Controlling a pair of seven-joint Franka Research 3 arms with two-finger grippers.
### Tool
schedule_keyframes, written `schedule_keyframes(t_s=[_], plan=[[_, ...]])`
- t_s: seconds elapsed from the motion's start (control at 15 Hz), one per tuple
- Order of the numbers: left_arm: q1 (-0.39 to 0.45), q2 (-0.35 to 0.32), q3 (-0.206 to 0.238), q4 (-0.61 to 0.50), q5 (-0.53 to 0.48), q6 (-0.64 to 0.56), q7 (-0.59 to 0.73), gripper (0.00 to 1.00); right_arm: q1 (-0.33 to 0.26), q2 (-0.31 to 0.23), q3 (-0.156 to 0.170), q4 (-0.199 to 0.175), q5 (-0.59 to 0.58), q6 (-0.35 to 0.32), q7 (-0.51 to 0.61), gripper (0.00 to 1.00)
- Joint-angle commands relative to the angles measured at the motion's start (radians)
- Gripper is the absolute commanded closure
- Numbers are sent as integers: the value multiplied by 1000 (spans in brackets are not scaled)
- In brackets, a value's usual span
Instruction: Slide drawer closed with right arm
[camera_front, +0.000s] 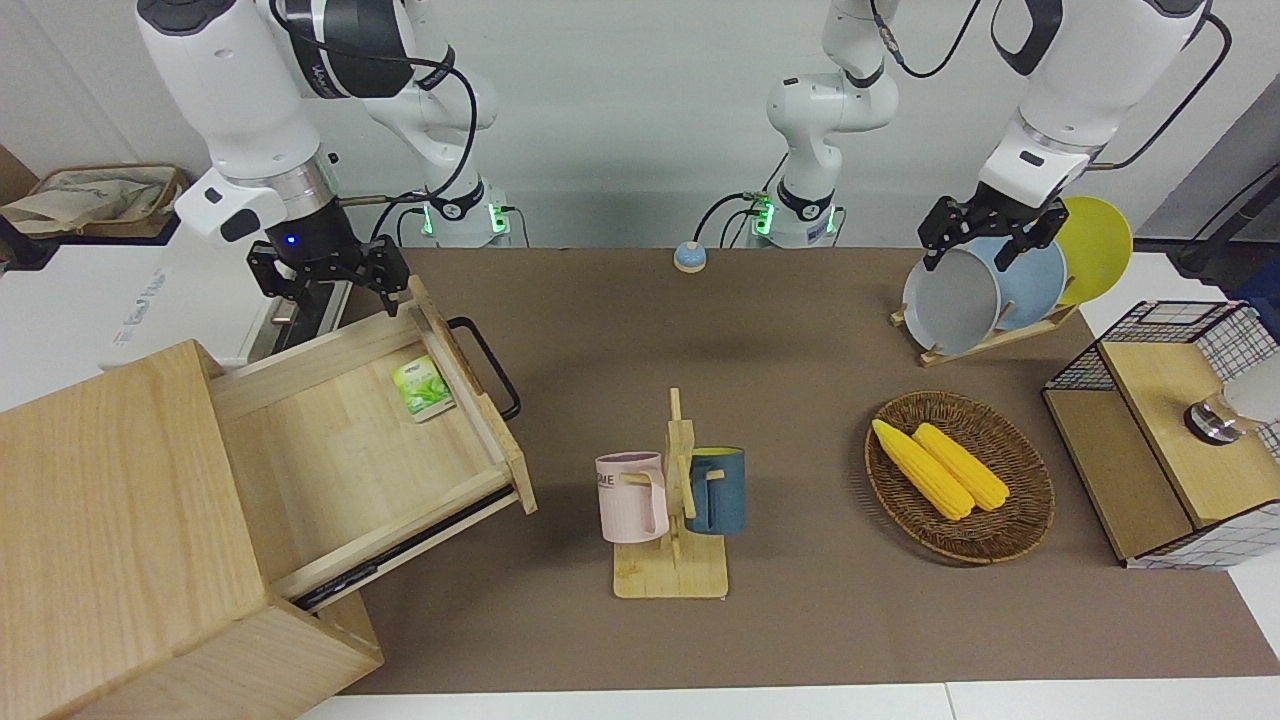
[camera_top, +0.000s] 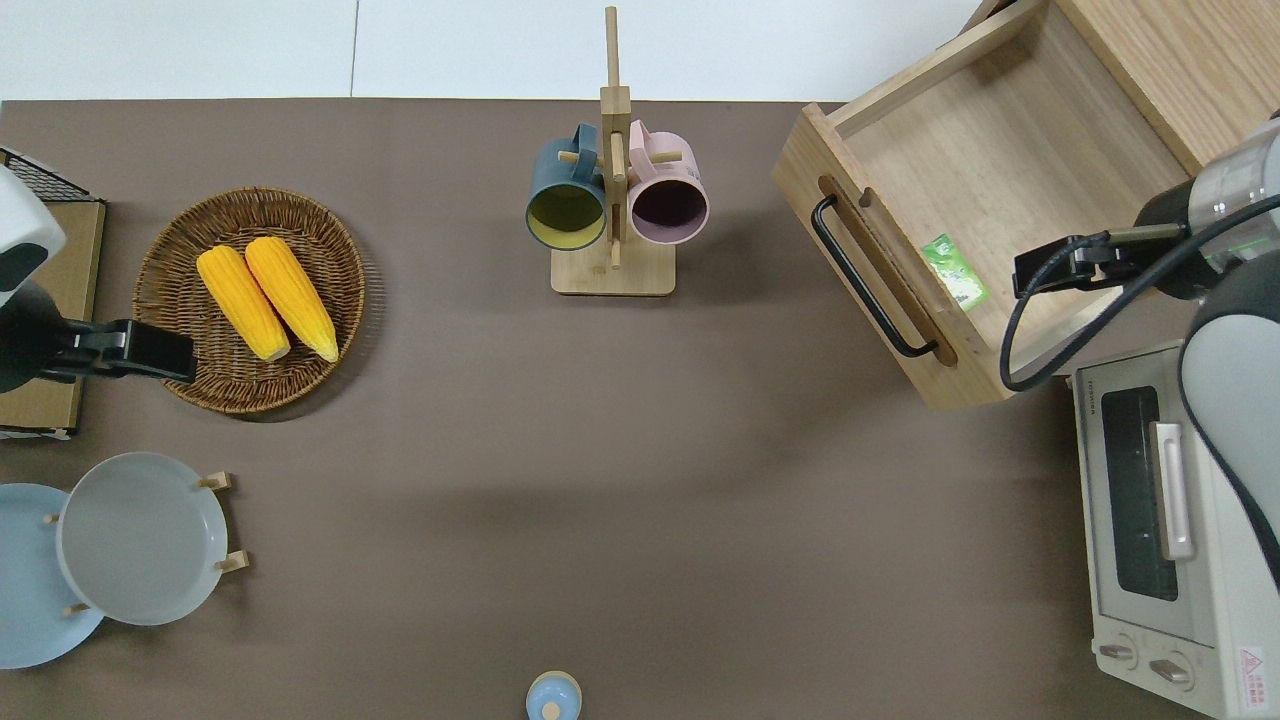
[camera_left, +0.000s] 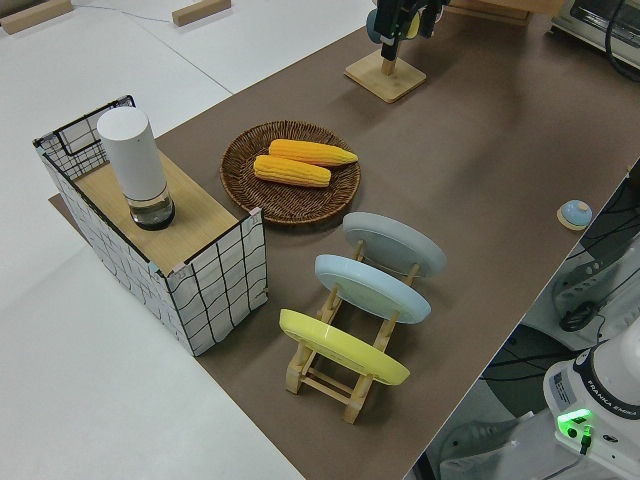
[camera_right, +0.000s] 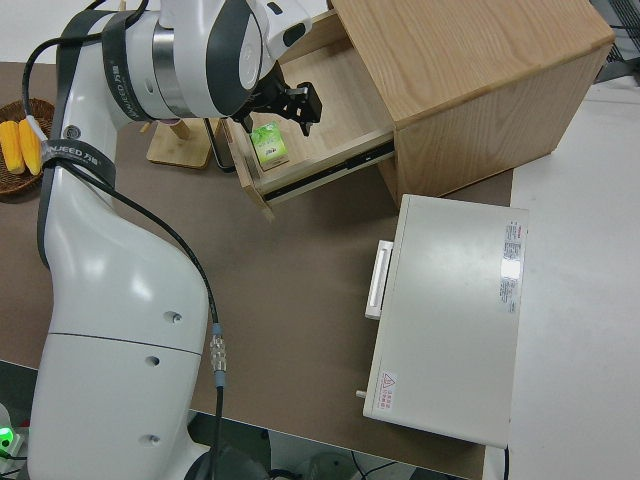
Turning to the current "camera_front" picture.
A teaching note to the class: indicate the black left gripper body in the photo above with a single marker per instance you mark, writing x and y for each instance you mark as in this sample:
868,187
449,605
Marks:
1005,215

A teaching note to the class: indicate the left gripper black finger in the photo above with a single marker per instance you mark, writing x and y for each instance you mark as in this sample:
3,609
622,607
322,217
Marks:
935,235
1010,250

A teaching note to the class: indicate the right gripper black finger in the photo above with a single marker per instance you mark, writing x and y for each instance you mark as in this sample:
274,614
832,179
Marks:
390,275
270,275

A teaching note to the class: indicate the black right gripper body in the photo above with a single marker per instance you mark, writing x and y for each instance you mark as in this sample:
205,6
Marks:
315,240

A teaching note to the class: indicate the light wooden drawer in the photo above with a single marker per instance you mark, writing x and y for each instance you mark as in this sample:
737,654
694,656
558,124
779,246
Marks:
340,450

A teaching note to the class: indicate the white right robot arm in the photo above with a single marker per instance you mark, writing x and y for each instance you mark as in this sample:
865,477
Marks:
220,80

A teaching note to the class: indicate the light blue plate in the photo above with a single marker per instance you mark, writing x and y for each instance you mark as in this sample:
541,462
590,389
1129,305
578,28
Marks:
1035,285

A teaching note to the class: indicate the grey plate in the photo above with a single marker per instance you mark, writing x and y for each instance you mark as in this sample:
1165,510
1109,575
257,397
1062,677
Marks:
950,305

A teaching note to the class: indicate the yellow plate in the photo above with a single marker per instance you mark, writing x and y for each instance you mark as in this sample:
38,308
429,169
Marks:
1100,245

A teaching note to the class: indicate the wooden plate rack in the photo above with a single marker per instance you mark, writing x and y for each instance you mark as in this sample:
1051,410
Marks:
985,345

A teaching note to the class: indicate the white toaster oven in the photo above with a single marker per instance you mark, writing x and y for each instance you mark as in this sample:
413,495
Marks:
170,300

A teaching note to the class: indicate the green tea packet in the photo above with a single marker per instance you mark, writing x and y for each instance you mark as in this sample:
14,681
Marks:
423,390

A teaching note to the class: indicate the brown woven tray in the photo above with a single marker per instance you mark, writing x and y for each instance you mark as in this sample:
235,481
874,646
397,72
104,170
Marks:
175,195

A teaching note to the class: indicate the beige paper bag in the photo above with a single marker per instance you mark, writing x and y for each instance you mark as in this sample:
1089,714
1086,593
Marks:
90,195

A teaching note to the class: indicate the brown table mat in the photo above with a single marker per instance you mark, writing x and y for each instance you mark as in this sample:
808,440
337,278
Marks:
800,400

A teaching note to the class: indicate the black equipment stand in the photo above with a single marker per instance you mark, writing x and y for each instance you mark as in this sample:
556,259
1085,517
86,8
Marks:
1225,265

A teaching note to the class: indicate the yellow corn cob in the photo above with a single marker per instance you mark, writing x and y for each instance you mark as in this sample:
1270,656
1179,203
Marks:
965,470
925,475

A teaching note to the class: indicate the small blue round button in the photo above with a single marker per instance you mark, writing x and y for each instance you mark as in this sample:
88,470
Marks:
689,258

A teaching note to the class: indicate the frosted glass cup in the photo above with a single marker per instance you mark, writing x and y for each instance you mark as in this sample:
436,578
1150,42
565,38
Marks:
1215,420

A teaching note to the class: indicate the brown wicker basket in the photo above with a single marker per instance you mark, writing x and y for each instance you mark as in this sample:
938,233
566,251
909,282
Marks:
1000,530

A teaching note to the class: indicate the light wooden cabinet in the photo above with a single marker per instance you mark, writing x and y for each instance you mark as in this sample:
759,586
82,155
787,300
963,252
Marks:
100,520

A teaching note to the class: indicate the pink mug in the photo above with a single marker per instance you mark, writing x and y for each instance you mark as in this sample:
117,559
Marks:
630,495

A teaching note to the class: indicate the dark blue mug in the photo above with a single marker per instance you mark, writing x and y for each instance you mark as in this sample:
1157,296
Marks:
722,490

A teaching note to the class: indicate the wooden mug rack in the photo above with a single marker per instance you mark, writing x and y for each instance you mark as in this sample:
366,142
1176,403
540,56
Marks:
670,575

